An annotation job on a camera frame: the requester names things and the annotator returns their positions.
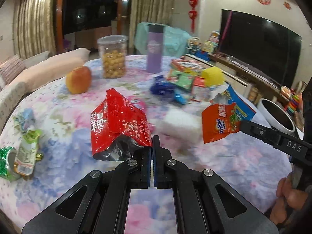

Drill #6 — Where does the red snack bag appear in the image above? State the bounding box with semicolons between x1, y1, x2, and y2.
90;88;152;162

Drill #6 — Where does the orange Ovaltine wrapper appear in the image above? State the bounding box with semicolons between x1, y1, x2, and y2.
201;103;241;144

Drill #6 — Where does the red white milk carton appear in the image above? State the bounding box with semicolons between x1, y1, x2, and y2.
190;76;210;102

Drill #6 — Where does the yellow foam fruit net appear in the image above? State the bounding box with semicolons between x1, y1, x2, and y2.
201;66;224;87

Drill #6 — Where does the white round trash bin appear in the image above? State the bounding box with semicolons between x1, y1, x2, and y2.
257;98;295;135

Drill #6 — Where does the person's right hand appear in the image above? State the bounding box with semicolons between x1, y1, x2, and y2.
269;173;308;225

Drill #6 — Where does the light blue wrapper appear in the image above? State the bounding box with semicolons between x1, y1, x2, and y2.
210;85;256;121

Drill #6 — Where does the white tissue piece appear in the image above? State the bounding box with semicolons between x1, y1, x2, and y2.
156;108;202;144

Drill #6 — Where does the white wooden TV cabinet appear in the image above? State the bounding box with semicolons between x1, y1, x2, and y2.
185;54;289;106

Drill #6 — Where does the pink snack wrapper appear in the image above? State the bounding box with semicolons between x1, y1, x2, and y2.
128;96;155;133

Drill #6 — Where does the white plastic bag red print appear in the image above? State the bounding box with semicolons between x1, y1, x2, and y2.
209;84;230;105

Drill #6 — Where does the green white snack pouch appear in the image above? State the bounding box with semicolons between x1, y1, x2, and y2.
14;129;42;177

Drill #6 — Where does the floral tablecloth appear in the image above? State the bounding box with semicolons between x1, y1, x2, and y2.
1;56;292;228

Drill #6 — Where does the black television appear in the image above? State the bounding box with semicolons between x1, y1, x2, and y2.
218;10;302;87

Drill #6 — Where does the green foil wrapper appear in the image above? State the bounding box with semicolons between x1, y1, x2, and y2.
0;147;21;182

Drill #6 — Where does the crumpled dark blue wrapper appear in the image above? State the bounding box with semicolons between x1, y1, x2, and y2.
150;75;176;103

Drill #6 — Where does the green small carton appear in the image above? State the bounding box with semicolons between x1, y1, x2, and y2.
167;69;195;92

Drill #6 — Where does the crumpled blue green wrapper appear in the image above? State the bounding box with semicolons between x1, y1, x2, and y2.
13;108;35;134

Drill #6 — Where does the red yellow apple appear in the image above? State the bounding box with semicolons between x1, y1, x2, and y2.
66;66;92;95

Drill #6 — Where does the toy ferris wheel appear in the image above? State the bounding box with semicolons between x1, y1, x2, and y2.
187;37;203;55

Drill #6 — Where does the sofa with pink cover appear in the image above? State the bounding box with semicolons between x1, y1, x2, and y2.
1;48;90;128

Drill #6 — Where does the teal covered furniture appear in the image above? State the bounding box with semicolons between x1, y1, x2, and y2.
134;22;191;58

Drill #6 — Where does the clear jar of snacks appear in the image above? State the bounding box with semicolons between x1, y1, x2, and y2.
97;35;128;79

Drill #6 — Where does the striped pink cushion far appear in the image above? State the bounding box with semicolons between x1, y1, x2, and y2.
1;54;26;85

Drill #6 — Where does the purple tumbler black lid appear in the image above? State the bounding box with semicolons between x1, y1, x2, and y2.
146;24;164;74

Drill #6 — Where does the red hanging knot decoration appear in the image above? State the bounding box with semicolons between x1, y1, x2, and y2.
188;0;199;33

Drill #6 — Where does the gold curtain left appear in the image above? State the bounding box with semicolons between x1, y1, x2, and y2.
13;0;56;59

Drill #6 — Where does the gold curtain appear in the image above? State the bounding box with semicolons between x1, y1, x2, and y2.
129;0;173;48
13;0;56;59

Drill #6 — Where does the gold curtain right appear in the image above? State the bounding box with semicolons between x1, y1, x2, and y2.
129;0;173;48

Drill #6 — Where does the rainbow stacking ring toy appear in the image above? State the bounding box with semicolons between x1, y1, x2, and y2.
285;95;300;117

